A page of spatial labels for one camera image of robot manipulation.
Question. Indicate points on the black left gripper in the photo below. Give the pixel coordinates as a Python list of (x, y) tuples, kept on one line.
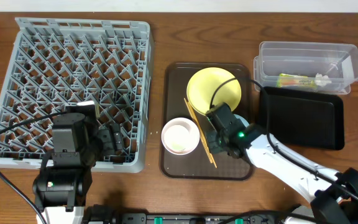
[(107, 140)]

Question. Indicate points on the white tissue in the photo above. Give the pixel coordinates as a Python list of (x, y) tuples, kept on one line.
[(322, 80)]

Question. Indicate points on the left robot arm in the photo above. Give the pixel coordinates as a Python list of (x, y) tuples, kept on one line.
[(65, 175)]

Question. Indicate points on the light blue bowl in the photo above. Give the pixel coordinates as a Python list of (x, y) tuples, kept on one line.
[(239, 120)]

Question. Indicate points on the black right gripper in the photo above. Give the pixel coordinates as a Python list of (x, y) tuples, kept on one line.
[(214, 134)]

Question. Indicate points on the black waste tray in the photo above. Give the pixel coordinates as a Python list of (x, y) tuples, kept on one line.
[(303, 118)]

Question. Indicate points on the pink-rimmed white bowl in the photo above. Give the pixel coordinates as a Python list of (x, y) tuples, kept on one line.
[(180, 136)]

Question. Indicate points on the clear plastic waste bin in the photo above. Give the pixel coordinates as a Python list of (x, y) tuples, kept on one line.
[(338, 61)]

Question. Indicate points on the yellow green snack wrapper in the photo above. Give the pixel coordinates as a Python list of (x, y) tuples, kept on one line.
[(286, 80)]

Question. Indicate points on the yellow round plate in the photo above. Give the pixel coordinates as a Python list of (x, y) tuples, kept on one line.
[(204, 83)]

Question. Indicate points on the grey plastic dish rack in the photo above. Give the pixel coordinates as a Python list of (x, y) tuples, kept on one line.
[(56, 62)]

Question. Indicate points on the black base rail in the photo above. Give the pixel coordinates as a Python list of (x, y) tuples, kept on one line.
[(197, 217)]

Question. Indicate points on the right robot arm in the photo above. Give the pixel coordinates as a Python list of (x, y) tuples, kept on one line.
[(333, 195)]

